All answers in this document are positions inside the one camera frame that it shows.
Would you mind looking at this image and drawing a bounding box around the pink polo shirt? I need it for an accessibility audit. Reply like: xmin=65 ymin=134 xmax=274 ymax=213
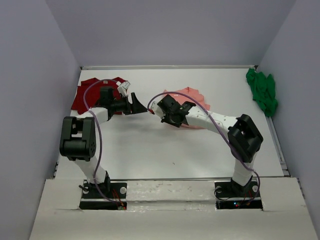
xmin=161 ymin=87 xmax=211 ymax=130

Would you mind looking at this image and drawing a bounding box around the white foam block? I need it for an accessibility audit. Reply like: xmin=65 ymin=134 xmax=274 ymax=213
xmin=126 ymin=180 xmax=216 ymax=202

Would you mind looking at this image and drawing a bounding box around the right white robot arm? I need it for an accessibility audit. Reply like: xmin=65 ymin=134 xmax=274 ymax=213
xmin=150 ymin=94 xmax=264 ymax=196

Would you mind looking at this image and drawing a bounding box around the aluminium rear table rail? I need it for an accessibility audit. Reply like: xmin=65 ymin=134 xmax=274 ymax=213
xmin=80 ymin=64 xmax=258 ymax=71

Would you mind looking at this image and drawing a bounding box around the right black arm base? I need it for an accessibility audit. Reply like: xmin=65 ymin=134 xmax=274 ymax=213
xmin=213 ymin=177 xmax=263 ymax=210

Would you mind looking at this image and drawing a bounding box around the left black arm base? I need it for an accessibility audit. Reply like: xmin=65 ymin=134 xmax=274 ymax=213
xmin=78 ymin=179 xmax=128 ymax=211

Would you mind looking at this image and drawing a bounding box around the folded red t-shirt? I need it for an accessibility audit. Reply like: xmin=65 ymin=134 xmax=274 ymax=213
xmin=71 ymin=77 xmax=126 ymax=115

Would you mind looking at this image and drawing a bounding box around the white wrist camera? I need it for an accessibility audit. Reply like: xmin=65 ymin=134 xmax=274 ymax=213
xmin=148 ymin=101 xmax=163 ymax=117
xmin=116 ymin=80 xmax=131 ymax=97

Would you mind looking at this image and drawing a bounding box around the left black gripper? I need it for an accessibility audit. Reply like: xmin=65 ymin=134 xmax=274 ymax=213
xmin=110 ymin=93 xmax=147 ymax=116

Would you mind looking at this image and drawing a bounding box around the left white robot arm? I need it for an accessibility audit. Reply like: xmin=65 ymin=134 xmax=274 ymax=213
xmin=59 ymin=86 xmax=147 ymax=198

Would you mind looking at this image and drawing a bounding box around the crumpled green t-shirt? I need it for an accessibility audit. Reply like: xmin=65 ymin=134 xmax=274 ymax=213
xmin=246 ymin=68 xmax=279 ymax=117

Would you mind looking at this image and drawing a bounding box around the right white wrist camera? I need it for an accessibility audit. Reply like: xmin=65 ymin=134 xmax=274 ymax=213
xmin=148 ymin=101 xmax=163 ymax=117

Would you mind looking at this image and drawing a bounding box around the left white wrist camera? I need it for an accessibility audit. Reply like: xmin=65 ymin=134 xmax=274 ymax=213
xmin=116 ymin=80 xmax=131 ymax=97

